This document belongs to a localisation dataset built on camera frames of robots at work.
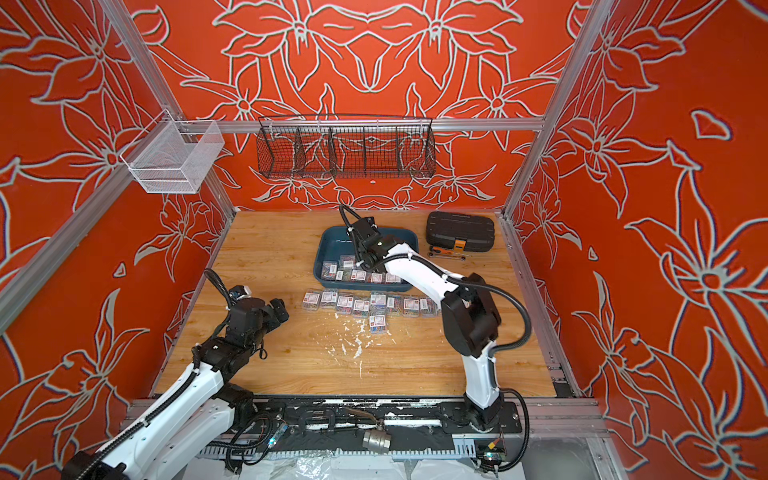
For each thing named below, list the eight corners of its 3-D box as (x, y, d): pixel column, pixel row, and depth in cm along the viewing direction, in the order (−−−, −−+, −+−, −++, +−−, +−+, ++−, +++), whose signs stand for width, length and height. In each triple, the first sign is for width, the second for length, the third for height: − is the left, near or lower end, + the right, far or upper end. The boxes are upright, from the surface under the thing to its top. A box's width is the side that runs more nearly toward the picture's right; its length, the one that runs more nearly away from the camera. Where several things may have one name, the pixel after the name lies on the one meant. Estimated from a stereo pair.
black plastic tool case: (426, 248, 108) (427, 239, 104) (426, 219, 117) (427, 210, 114) (493, 253, 106) (497, 245, 103) (488, 224, 116) (492, 215, 112)
